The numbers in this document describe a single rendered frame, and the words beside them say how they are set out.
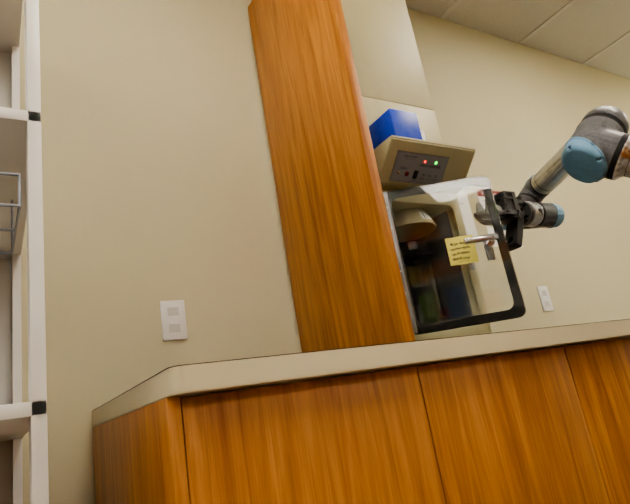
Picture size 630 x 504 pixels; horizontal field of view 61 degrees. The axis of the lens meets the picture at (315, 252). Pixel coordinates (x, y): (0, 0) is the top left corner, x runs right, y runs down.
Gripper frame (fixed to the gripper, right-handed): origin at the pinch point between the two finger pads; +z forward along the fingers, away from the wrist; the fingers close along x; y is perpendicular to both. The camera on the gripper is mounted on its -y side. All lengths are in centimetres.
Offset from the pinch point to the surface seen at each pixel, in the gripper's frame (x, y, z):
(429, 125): -12.2, 36.7, -3.9
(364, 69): -12, 53, 18
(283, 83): -36, 61, 32
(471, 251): -0.4, -9.9, 5.8
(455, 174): -6.3, 16.5, -2.8
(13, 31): -45, 68, 110
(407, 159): -4.3, 18.2, 16.9
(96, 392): -55, -29, 91
